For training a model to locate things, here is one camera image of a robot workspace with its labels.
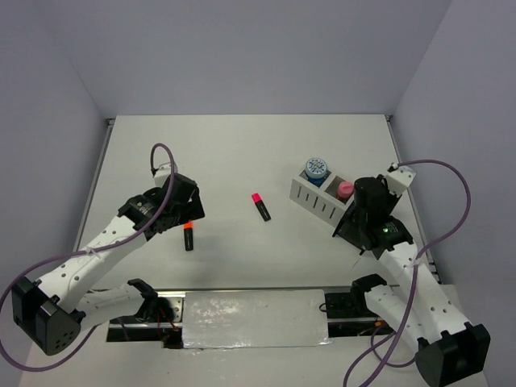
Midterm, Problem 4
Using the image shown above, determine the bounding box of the orange cap black highlighter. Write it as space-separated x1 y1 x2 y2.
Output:
183 221 194 252

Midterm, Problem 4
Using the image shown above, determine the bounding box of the pink cap crayon tube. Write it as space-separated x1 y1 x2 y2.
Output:
336 181 354 202

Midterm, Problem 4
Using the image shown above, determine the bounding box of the pink cap black highlighter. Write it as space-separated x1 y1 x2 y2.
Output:
252 193 272 222

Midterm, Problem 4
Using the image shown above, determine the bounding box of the blue splash-label round jar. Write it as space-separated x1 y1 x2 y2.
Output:
304 157 329 187

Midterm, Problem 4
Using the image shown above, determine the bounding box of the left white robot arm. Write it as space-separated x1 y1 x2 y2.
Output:
11 173 205 356

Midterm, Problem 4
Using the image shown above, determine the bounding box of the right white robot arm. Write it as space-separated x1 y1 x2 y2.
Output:
350 177 490 386

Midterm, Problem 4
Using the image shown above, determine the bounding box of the white slotted organizer box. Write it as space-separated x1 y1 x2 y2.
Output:
289 172 352 228

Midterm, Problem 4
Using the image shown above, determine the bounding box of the silver foil-covered panel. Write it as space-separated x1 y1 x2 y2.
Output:
182 289 331 349

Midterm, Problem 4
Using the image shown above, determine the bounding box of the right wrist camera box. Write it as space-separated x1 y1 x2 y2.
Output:
384 163 416 198

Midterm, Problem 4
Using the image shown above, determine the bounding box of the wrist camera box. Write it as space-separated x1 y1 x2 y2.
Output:
153 162 177 188
384 163 416 198

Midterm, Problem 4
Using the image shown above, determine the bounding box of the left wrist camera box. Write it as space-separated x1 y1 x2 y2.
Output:
153 162 177 188

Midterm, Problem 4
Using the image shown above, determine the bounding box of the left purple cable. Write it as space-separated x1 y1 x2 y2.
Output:
0 143 178 372

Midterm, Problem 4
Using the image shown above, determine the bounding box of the purple cable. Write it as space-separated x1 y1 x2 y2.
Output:
342 160 472 387
0 143 178 372

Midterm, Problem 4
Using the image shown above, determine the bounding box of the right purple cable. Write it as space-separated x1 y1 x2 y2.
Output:
342 160 472 387

